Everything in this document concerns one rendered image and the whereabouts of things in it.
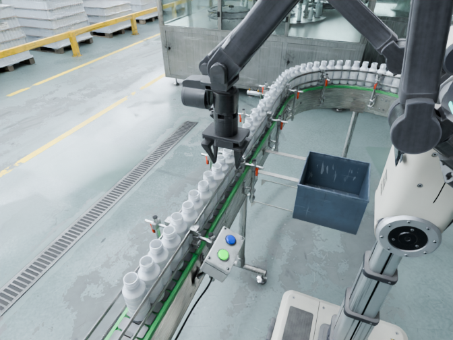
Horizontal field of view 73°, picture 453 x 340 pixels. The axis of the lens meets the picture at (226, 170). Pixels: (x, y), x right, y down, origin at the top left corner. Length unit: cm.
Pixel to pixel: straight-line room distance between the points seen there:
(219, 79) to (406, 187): 54
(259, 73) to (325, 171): 292
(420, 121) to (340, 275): 186
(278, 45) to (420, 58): 378
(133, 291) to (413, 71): 77
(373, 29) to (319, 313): 140
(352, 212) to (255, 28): 109
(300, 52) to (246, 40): 368
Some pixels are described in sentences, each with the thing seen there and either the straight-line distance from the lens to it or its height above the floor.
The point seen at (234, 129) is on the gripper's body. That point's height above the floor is 151.
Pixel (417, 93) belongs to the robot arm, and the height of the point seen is 165.
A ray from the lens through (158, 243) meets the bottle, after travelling 94.
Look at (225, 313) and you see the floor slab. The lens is 211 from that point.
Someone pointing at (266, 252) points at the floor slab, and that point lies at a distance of 238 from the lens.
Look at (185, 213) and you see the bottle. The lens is 102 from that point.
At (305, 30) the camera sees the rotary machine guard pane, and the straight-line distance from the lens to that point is 426.
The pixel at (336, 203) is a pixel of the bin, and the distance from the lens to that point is 150.
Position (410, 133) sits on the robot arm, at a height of 158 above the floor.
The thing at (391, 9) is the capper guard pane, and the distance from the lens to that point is 609.
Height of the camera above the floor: 185
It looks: 36 degrees down
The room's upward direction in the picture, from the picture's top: straight up
